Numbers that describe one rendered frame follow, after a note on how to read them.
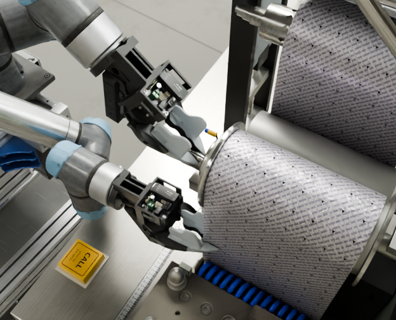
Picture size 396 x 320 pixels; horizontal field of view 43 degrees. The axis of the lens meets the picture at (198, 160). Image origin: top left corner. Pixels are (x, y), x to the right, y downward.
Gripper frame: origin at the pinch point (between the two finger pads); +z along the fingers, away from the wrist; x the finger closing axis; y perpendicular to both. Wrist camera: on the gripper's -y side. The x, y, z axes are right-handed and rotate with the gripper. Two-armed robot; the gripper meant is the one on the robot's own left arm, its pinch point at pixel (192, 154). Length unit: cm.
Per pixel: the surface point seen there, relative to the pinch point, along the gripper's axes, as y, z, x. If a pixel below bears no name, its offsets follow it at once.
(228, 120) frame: -24.9, 10.8, 28.5
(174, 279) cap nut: -12.7, 15.4, -12.6
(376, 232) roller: 21.6, 19.6, -0.8
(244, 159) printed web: 9.2, 3.5, 0.1
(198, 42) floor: -151, 16, 144
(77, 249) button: -39.5, 5.7, -13.2
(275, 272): 1.1, 23.4, -4.8
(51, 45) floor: -195, -37, 100
